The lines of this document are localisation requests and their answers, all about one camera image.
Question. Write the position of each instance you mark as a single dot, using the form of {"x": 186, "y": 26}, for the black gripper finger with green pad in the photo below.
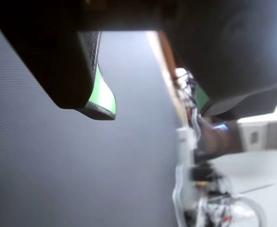
{"x": 57, "y": 71}
{"x": 235, "y": 66}

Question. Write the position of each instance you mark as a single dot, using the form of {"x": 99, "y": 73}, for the white slatted appliance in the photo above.
{"x": 266, "y": 133}

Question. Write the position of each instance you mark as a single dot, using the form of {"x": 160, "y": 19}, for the black textured rubber mat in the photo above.
{"x": 81, "y": 165}

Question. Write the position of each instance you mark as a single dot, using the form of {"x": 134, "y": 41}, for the white power strip red switch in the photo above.
{"x": 184, "y": 146}

